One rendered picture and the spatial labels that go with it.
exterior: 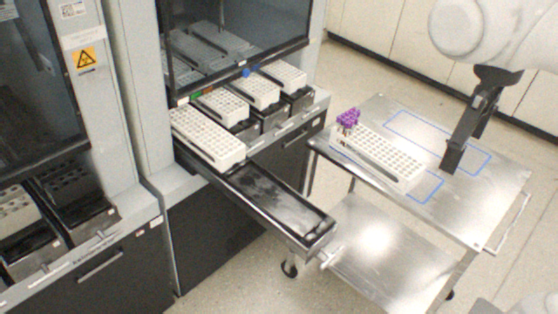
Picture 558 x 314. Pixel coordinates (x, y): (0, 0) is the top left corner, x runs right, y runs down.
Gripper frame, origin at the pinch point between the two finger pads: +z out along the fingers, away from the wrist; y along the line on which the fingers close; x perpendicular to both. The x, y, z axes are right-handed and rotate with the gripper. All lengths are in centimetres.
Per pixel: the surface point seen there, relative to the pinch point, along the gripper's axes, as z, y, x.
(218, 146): 30, -9, 61
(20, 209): 26, -60, 77
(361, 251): 91, 29, 23
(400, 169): 30.3, 19.1, 15.3
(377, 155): 30.1, 19.8, 23.2
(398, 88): 123, 200, 86
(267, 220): 37, -16, 35
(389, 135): 37, 39, 28
